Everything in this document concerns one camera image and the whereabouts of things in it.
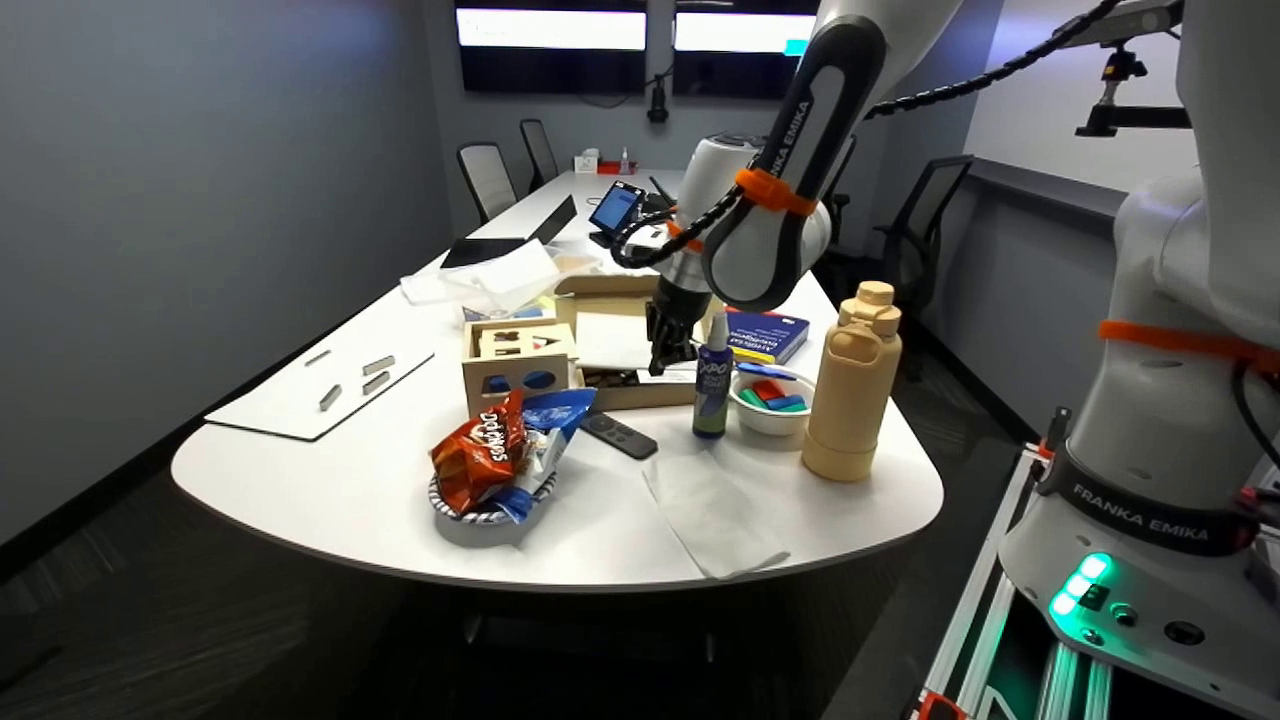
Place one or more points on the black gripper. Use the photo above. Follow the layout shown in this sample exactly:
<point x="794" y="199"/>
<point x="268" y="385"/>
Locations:
<point x="677" y="316"/>

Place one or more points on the small red object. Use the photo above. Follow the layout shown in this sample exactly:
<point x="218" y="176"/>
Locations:
<point x="608" y="162"/>

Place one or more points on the orange chip bag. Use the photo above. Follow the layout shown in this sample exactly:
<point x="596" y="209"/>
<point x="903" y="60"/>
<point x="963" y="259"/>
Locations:
<point x="473" y="456"/>

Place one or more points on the tall beige plastic bottle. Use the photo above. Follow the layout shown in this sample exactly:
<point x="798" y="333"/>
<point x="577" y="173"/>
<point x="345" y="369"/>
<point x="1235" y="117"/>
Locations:
<point x="848" y="401"/>

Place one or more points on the grey bowl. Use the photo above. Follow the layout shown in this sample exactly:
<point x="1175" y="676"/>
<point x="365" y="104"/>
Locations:
<point x="482" y="527"/>

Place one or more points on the black camera on mount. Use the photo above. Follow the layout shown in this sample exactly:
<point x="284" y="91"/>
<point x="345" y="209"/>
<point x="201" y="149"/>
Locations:
<point x="1125" y="80"/>

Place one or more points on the coloured toy blocks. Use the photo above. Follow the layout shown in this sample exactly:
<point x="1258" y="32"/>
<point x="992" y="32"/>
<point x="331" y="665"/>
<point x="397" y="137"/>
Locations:
<point x="768" y="396"/>

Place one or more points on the wooden shape sorter box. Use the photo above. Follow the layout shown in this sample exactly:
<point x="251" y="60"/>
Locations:
<point x="516" y="360"/>

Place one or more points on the white flat board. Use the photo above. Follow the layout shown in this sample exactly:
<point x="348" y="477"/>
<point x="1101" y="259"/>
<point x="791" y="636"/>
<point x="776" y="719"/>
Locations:
<point x="298" y="401"/>

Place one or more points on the white bowl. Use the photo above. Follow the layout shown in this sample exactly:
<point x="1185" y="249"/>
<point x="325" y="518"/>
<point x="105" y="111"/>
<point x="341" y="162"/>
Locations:
<point x="768" y="423"/>

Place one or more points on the small blue bottle white cap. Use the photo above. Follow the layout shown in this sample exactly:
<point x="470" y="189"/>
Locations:
<point x="708" y="393"/>

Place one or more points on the black remote control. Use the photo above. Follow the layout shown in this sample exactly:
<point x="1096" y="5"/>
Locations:
<point x="617" y="434"/>

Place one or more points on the white sheet in box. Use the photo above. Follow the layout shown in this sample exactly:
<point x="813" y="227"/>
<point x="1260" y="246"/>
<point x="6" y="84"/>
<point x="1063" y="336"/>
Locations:
<point x="608" y="341"/>

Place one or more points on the blue snack bag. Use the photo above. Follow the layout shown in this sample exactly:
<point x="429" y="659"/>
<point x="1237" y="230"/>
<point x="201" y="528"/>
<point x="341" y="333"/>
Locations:
<point x="553" y="417"/>

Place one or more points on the blue book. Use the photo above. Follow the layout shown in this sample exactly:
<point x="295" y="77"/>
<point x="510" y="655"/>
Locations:
<point x="768" y="333"/>

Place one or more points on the wall monitor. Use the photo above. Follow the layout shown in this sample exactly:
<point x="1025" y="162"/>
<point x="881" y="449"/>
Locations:
<point x="551" y="32"/>
<point x="733" y="38"/>

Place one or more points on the robot mounting stand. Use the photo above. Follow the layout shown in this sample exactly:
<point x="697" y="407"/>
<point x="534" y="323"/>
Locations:
<point x="980" y="647"/>

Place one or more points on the black laptop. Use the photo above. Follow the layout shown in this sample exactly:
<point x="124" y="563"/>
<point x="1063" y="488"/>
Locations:
<point x="507" y="246"/>

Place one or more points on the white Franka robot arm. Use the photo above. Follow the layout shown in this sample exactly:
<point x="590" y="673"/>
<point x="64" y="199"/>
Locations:
<point x="1185" y="266"/>

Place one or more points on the crumpled white plastic sheet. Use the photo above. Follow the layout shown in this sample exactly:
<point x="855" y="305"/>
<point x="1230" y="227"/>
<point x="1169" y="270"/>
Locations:
<point x="482" y="283"/>

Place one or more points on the white paper towel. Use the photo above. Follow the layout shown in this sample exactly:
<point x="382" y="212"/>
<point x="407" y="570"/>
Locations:
<point x="715" y="522"/>

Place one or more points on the grey office chair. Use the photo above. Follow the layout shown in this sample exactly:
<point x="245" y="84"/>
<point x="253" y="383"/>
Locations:
<point x="485" y="176"/>
<point x="538" y="144"/>

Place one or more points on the blue tablet on stand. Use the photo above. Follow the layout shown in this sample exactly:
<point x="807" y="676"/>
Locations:
<point x="615" y="205"/>

